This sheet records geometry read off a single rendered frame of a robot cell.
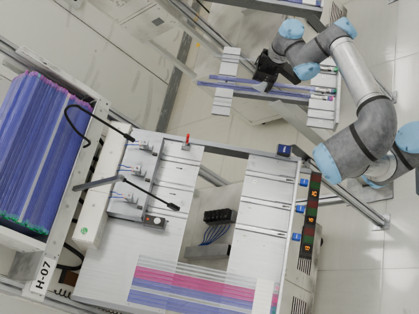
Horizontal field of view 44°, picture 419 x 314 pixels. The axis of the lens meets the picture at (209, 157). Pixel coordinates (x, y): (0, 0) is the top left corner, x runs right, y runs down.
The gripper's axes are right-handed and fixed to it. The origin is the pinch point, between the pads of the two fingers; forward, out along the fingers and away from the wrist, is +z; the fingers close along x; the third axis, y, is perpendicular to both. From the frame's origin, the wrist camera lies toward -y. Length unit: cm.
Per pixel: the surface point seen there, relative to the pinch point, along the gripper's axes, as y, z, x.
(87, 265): 46, 36, 69
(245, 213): -4.8, 22.1, 40.4
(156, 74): 43, 195, -141
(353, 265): -72, 70, 31
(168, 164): 26.8, 28.9, 25.2
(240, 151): 1.0, 20.7, 15.6
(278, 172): -14.6, 18.4, 21.8
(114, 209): 42, 28, 49
